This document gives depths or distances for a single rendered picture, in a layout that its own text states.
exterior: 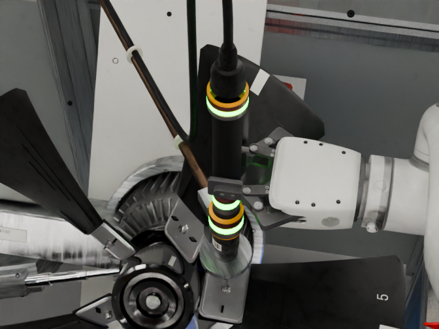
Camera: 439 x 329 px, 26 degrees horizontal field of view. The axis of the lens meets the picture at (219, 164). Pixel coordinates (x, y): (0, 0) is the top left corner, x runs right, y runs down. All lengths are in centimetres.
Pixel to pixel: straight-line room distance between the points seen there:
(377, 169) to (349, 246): 160
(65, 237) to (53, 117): 90
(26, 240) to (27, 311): 120
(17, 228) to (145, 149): 24
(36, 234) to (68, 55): 51
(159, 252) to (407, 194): 42
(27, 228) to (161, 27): 38
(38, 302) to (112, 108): 126
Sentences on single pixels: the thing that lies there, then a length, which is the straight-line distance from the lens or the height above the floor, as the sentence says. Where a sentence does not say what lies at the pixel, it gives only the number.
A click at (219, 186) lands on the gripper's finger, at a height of 151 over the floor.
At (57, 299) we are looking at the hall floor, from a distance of 273.
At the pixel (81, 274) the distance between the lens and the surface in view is 150.
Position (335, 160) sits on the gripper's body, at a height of 153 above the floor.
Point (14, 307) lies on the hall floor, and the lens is 274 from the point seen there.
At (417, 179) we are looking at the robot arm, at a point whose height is 155.
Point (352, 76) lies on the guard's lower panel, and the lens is 205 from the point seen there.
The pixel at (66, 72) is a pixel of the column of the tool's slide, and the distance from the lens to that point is 198.
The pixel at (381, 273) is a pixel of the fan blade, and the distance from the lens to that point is 142.
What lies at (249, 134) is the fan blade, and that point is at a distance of 128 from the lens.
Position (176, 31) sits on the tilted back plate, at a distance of 151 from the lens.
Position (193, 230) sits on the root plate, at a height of 126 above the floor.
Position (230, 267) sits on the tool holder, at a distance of 126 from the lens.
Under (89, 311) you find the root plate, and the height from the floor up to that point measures 116.
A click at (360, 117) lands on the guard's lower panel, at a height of 70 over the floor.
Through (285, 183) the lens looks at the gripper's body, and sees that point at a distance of 107.
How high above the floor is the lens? 243
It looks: 57 degrees down
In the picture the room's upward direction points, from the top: straight up
